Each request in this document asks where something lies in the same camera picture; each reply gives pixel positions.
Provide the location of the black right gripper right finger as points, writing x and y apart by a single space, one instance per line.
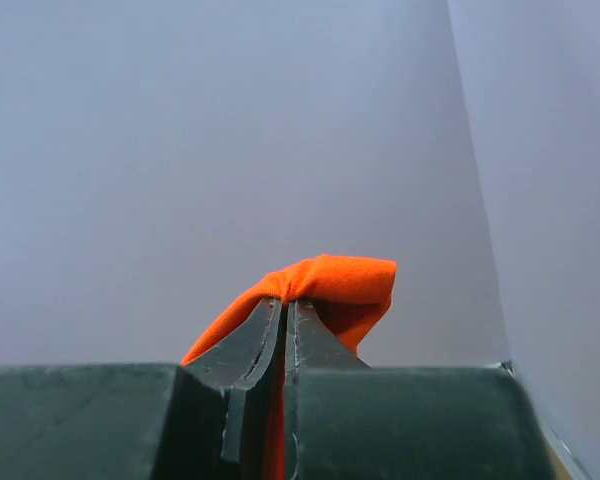
346 420

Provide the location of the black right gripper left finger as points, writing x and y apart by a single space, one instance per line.
205 420

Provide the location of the orange t shirt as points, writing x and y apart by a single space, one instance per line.
351 293

